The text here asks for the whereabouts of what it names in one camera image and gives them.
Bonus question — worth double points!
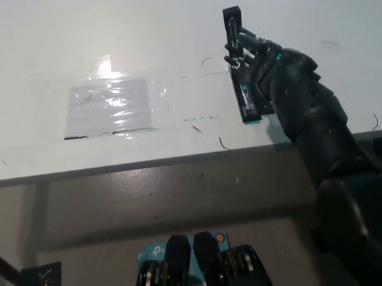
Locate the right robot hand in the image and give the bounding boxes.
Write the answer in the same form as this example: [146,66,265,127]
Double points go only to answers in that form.
[223,23,323,117]

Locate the white paper sheet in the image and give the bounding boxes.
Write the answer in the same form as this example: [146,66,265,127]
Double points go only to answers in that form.
[61,76,154,140]

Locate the clear plastic film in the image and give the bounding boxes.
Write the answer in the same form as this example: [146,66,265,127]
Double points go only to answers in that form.
[53,51,171,142]

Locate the robot body black teal blocks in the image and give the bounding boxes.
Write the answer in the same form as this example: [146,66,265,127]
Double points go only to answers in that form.
[130,229,275,286]

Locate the black table leg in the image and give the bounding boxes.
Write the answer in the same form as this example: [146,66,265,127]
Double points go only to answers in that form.
[0,249,23,286]

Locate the black stapler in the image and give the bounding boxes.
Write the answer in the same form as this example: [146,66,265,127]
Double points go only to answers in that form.
[221,4,262,124]

